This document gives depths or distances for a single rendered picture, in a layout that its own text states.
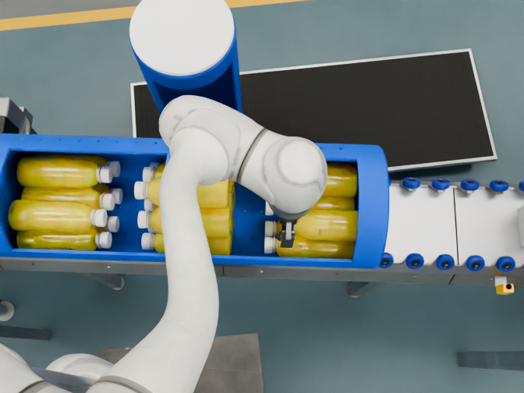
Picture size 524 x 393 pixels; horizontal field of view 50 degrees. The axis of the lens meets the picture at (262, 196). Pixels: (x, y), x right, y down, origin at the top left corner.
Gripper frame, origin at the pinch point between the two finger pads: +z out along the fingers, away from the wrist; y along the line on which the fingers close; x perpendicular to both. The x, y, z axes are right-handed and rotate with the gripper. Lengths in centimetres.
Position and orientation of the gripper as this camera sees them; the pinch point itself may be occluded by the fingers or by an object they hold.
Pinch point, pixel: (285, 221)
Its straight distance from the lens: 123.4
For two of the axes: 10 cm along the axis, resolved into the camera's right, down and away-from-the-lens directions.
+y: 0.4, -9.6, 2.6
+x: -10.0, -0.3, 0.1
